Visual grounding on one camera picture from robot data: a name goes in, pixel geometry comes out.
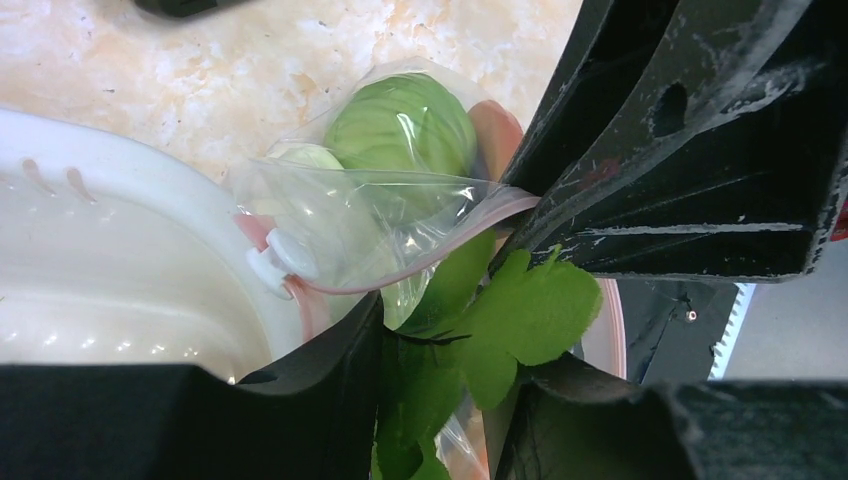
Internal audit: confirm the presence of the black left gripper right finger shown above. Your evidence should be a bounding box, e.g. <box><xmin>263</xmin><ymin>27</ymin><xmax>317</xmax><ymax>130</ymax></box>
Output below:
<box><xmin>494</xmin><ymin>354</ymin><xmax>847</xmax><ymax>479</ymax></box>

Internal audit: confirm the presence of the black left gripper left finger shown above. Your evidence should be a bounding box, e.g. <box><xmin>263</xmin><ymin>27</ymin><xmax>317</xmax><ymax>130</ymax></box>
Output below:
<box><xmin>1</xmin><ymin>292</ymin><xmax>383</xmax><ymax>479</ymax></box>

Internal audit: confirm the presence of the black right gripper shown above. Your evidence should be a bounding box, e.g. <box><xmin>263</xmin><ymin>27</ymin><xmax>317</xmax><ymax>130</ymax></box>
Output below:
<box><xmin>495</xmin><ymin>0</ymin><xmax>847</xmax><ymax>282</ymax></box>

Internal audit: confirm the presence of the leafy green sprig toy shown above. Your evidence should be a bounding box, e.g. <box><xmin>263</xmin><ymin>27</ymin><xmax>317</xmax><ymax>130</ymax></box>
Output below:
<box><xmin>371</xmin><ymin>230</ymin><xmax>602</xmax><ymax>479</ymax></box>

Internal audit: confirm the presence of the clear zip top bag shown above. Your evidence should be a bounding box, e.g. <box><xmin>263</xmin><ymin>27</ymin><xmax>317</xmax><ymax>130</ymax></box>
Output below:
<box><xmin>225</xmin><ymin>56</ymin><xmax>627</xmax><ymax>480</ymax></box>

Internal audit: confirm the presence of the white plastic basket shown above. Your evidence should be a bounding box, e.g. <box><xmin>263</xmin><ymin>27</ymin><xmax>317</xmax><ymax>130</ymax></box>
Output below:
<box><xmin>1</xmin><ymin>110</ymin><xmax>302</xmax><ymax>383</ymax></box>

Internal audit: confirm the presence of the green cabbage toy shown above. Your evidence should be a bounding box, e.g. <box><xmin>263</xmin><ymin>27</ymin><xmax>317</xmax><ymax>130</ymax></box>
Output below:
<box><xmin>324</xmin><ymin>73</ymin><xmax>477</xmax><ymax>177</ymax></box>

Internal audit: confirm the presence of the white radish toy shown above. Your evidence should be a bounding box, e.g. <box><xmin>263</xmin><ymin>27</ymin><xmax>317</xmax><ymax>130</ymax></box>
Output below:
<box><xmin>264</xmin><ymin>142</ymin><xmax>343</xmax><ymax>170</ymax></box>

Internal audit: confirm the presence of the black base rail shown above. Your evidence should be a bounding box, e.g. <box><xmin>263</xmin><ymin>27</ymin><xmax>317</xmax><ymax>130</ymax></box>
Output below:
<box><xmin>617</xmin><ymin>280</ymin><xmax>756</xmax><ymax>384</ymax></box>

